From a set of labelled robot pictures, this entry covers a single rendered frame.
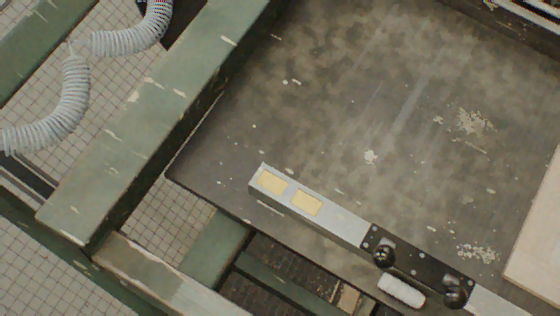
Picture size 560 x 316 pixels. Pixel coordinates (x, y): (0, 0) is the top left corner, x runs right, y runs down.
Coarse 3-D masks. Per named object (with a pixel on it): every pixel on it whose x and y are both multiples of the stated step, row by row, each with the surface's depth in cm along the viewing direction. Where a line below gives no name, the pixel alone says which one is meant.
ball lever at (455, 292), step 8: (448, 280) 102; (456, 280) 102; (448, 288) 93; (456, 288) 92; (464, 288) 93; (448, 296) 92; (456, 296) 91; (464, 296) 91; (448, 304) 92; (456, 304) 91; (464, 304) 92
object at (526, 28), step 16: (448, 0) 131; (464, 0) 129; (480, 0) 127; (496, 0) 125; (512, 0) 127; (528, 0) 126; (480, 16) 130; (496, 16) 128; (512, 16) 126; (528, 16) 124; (544, 16) 126; (512, 32) 129; (528, 32) 127; (544, 32) 125; (544, 48) 128
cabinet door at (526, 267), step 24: (552, 168) 117; (552, 192) 115; (528, 216) 113; (552, 216) 113; (528, 240) 110; (552, 240) 111; (528, 264) 109; (552, 264) 109; (528, 288) 107; (552, 288) 107
